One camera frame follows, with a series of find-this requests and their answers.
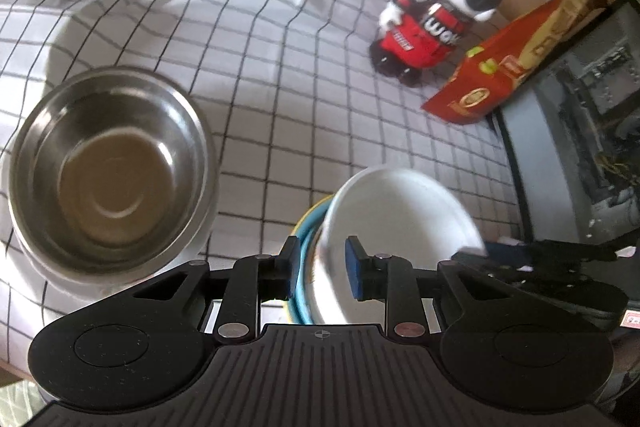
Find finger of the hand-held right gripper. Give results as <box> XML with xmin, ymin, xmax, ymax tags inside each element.
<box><xmin>452</xmin><ymin>253</ymin><xmax>538</xmax><ymax>280</ymax></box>
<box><xmin>487</xmin><ymin>241</ymin><xmax>623</xmax><ymax>264</ymax></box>

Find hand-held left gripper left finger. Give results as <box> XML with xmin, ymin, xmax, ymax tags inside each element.
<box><xmin>120</xmin><ymin>236</ymin><xmax>306</xmax><ymax>340</ymax></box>

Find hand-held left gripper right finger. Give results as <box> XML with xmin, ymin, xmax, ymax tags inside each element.
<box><xmin>345</xmin><ymin>235</ymin><xmax>521</xmax><ymax>339</ymax></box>

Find blue enamel bowl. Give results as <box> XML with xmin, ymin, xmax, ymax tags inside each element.
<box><xmin>295</xmin><ymin>199</ymin><xmax>331</xmax><ymax>325</ymax></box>

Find white bowl with orange logo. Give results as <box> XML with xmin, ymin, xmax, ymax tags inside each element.
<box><xmin>302</xmin><ymin>164</ymin><xmax>488</xmax><ymax>328</ymax></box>

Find stainless steel bowl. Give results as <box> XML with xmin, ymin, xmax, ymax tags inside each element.
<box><xmin>7</xmin><ymin>67</ymin><xmax>218</xmax><ymax>295</ymax></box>

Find white glass-sided computer case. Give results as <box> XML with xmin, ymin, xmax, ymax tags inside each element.
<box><xmin>492</xmin><ymin>0</ymin><xmax>640</xmax><ymax>253</ymax></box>

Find black checked white tablecloth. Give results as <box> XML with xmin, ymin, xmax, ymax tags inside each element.
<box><xmin>0</xmin><ymin>0</ymin><xmax>528</xmax><ymax>358</ymax></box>

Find red snack bag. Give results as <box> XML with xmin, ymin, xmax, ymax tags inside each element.
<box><xmin>421</xmin><ymin>0</ymin><xmax>616</xmax><ymax>128</ymax></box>

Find red white robot toy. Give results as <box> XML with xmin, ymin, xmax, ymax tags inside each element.
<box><xmin>370</xmin><ymin>0</ymin><xmax>508</xmax><ymax>88</ymax></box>

